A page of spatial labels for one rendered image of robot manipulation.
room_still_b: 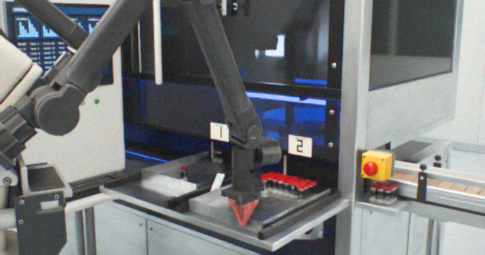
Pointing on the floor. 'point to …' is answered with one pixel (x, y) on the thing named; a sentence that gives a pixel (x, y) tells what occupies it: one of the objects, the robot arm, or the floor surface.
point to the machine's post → (354, 113)
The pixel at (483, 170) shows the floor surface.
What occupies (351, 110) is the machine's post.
